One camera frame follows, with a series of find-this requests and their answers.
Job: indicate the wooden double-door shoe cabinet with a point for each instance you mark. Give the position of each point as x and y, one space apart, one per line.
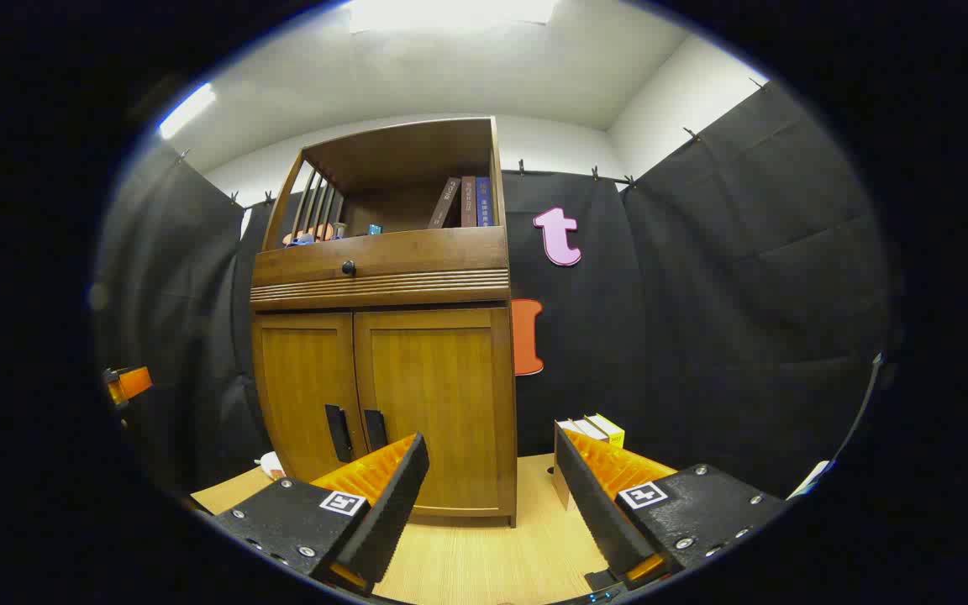
383 290

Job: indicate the wooden cabinet door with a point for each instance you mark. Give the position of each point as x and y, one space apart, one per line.
442 378
303 386

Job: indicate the black backdrop cloth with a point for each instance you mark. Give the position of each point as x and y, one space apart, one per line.
744 294

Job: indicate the large ceiling light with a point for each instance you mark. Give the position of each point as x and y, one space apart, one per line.
450 13

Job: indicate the maroon book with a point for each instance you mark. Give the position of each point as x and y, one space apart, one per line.
468 202

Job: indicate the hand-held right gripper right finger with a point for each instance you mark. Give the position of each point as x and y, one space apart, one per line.
597 504

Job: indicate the blue book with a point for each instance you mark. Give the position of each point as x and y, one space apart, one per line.
484 202

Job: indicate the yellow white small box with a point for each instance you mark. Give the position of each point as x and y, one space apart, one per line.
610 430

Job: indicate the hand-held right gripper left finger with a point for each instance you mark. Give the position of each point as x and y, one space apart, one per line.
391 512

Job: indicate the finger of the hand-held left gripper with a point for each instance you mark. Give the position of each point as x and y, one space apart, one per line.
129 384

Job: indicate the wooden cabinet drawer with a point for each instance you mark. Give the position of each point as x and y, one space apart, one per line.
434 252

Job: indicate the small ceiling light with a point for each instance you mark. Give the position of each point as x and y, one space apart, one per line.
186 110

